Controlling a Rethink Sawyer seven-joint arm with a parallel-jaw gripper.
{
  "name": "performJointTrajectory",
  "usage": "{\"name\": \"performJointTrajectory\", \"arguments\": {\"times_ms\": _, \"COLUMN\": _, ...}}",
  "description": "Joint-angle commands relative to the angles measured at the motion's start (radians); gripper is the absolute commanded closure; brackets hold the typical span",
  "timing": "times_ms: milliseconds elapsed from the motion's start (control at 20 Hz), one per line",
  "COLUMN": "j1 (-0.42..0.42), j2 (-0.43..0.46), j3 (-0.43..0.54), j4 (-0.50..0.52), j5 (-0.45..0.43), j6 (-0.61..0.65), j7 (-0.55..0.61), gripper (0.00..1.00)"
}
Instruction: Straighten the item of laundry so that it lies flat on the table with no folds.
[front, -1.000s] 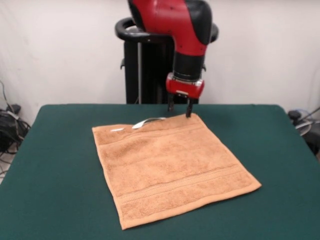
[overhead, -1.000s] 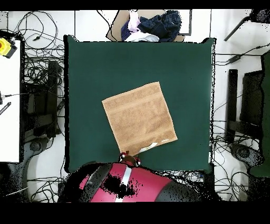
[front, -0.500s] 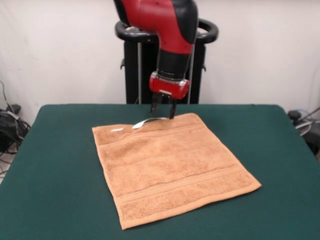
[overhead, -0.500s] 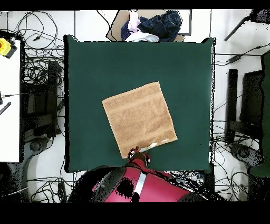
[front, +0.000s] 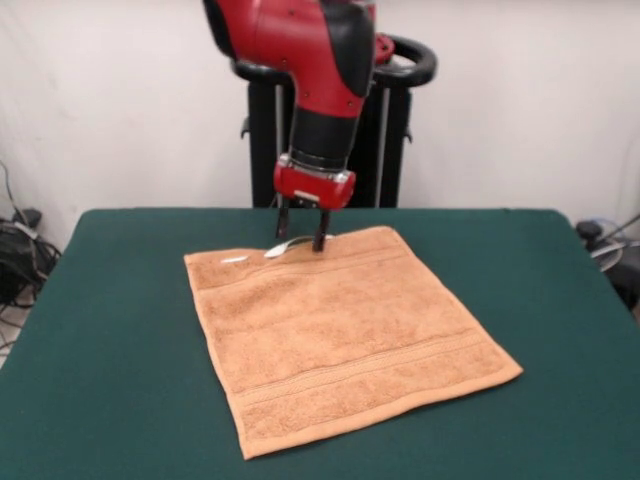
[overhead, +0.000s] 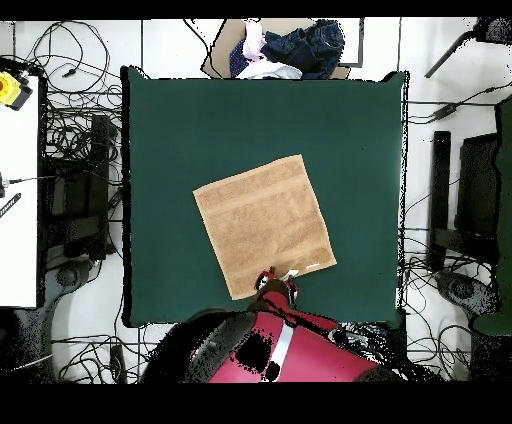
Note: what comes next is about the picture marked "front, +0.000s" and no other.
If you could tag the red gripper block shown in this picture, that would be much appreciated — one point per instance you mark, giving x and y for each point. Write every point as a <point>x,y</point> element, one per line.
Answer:
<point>315,187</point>

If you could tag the tan terry towel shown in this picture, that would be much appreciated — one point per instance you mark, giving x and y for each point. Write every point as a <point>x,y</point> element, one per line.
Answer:
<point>350,330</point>

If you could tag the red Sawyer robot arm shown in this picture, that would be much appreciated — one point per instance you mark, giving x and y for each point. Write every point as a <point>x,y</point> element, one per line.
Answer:
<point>300,50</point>

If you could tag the dark green table cloth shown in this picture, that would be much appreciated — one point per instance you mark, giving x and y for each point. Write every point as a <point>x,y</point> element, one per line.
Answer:
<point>100,375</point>

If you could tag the black plug block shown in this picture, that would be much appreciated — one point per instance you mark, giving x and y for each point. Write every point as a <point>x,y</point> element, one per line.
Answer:
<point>590,229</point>
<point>30,217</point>

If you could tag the black round base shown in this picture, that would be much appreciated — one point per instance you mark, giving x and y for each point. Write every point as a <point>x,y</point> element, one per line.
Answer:
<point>627,280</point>

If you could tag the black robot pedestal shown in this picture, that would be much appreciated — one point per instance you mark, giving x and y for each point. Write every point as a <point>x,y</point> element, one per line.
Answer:
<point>395,150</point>

